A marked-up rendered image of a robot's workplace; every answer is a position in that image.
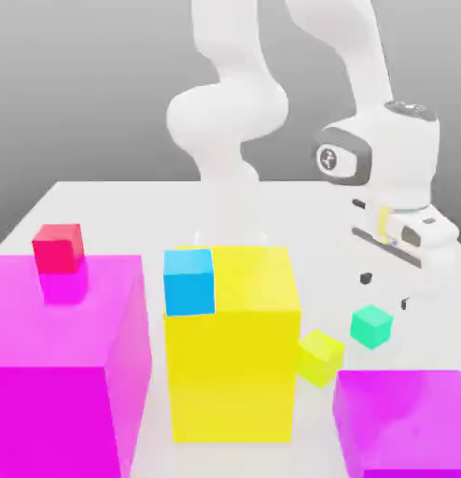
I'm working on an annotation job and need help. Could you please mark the small blue cube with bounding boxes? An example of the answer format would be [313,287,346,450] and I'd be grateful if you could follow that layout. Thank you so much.
[162,247,217,318]

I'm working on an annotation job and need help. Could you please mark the small yellow cube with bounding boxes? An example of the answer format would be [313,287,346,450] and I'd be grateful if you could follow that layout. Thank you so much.
[297,329,346,389]

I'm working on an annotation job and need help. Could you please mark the large yellow box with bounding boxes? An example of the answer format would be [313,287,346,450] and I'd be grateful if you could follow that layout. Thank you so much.
[162,245,303,445]

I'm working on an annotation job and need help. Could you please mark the small green cube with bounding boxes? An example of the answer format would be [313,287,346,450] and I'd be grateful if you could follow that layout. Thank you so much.
[349,303,395,351]

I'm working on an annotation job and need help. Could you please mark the large magenta box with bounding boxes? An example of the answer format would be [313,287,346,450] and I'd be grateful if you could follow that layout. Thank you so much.
[0,254,154,478]
[331,369,461,478]

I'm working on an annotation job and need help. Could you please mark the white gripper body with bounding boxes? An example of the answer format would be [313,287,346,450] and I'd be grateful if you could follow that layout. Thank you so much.
[348,222,457,301]

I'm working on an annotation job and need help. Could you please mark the small red cube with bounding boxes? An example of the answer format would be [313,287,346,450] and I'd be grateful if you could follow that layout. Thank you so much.
[31,222,86,276]

